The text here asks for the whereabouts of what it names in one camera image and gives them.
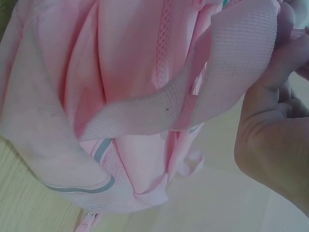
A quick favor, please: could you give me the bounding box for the person's right hand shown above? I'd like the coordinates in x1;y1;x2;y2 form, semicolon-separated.
233;1;309;210

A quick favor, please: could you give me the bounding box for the pink backpack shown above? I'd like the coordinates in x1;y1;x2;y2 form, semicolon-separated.
0;0;308;232

